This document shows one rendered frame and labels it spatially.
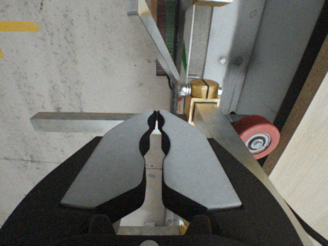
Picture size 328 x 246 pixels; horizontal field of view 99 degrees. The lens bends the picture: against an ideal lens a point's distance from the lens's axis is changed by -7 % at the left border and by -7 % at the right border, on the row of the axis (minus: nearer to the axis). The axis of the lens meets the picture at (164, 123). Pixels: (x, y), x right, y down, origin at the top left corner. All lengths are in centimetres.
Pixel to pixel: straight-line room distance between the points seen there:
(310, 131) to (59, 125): 46
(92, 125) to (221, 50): 40
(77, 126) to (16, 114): 145
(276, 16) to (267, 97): 19
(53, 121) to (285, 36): 51
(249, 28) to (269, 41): 7
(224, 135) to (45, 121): 31
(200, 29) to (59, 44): 104
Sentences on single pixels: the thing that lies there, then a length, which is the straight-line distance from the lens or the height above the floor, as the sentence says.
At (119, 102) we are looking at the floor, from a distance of 125.
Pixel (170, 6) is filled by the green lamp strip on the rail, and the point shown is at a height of 70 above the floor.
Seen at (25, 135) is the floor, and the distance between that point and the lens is 186.
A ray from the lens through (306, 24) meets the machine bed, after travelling 42.
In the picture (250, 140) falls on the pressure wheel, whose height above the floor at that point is 90.
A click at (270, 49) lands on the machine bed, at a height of 70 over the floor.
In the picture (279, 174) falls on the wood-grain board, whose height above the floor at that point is 90.
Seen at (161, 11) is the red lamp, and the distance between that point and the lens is 40.
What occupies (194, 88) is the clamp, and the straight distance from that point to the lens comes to 26.
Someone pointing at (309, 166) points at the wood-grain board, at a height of 90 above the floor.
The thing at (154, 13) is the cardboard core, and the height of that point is 8.
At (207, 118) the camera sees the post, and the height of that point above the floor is 92.
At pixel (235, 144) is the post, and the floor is 98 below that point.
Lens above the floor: 110
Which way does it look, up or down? 58 degrees down
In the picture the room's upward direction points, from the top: 178 degrees clockwise
